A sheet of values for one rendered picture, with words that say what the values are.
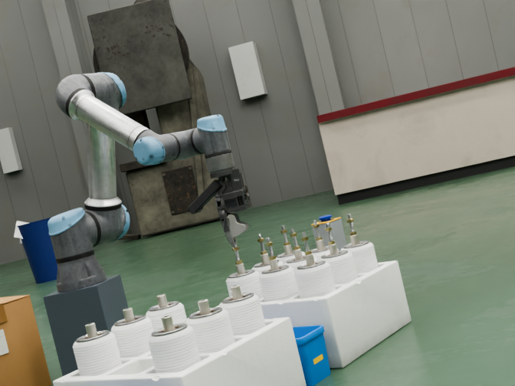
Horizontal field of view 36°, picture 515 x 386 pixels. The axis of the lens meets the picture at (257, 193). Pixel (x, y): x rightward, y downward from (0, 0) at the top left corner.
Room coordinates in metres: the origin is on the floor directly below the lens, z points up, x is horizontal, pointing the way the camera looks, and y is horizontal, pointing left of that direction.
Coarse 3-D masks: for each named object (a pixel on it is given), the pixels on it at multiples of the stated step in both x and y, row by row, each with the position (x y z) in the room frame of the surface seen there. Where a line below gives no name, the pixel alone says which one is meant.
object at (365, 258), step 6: (360, 246) 2.19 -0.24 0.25; (366, 246) 2.19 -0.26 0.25; (372, 246) 2.21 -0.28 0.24; (354, 252) 2.18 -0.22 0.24; (360, 252) 2.18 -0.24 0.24; (366, 252) 2.18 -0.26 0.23; (372, 252) 2.20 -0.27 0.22; (354, 258) 2.18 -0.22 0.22; (360, 258) 2.18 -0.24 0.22; (366, 258) 2.18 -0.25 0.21; (372, 258) 2.19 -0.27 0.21; (360, 264) 2.18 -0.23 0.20; (366, 264) 2.18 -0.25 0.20; (372, 264) 2.19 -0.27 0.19; (360, 270) 2.18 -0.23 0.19; (366, 270) 2.18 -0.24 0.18
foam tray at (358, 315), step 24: (384, 264) 2.22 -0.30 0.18; (336, 288) 2.06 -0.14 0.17; (360, 288) 2.06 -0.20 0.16; (384, 288) 2.15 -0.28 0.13; (264, 312) 2.05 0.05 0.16; (288, 312) 2.01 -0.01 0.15; (312, 312) 1.96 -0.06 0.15; (336, 312) 1.95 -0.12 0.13; (360, 312) 2.04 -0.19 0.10; (384, 312) 2.13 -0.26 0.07; (408, 312) 2.23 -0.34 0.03; (336, 336) 1.93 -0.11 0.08; (360, 336) 2.02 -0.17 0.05; (384, 336) 2.11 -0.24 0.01; (336, 360) 1.94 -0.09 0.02
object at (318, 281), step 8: (328, 264) 2.02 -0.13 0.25; (296, 272) 2.02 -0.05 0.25; (304, 272) 2.00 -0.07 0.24; (312, 272) 1.99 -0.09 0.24; (320, 272) 1.99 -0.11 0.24; (328, 272) 2.01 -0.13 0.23; (296, 280) 2.03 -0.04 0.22; (304, 280) 2.00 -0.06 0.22; (312, 280) 1.99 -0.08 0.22; (320, 280) 1.99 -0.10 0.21; (328, 280) 2.00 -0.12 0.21; (304, 288) 2.00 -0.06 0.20; (312, 288) 1.99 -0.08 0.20; (320, 288) 1.99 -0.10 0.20; (328, 288) 2.00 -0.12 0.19; (304, 296) 2.01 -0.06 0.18; (312, 296) 1.99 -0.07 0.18
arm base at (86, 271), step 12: (60, 264) 2.38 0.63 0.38; (72, 264) 2.37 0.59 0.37; (84, 264) 2.38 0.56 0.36; (96, 264) 2.40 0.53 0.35; (60, 276) 2.38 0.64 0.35; (72, 276) 2.35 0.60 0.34; (84, 276) 2.37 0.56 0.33; (96, 276) 2.38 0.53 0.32; (60, 288) 2.37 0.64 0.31; (72, 288) 2.35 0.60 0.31
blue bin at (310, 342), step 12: (300, 336) 1.96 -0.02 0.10; (312, 336) 1.86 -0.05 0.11; (300, 348) 1.84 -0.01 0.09; (312, 348) 1.86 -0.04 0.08; (324, 348) 1.90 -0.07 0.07; (300, 360) 1.85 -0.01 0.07; (312, 360) 1.86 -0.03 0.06; (324, 360) 1.90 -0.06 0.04; (312, 372) 1.85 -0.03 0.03; (324, 372) 1.89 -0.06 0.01; (312, 384) 1.85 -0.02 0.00
